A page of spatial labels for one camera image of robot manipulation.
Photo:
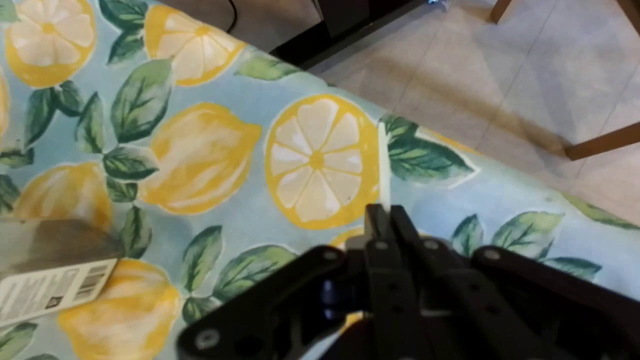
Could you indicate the lemon print tablecloth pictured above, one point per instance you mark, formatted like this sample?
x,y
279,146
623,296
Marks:
x,y
201,161

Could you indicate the wooden lattice back chair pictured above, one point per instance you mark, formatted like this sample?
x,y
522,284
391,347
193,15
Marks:
x,y
603,141

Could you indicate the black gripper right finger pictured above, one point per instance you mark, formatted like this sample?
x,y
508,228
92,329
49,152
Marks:
x,y
533,313

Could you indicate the black robot controller box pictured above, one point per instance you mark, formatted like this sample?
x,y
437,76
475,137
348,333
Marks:
x,y
360,20

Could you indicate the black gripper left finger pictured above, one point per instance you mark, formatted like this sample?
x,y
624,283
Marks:
x,y
266,313

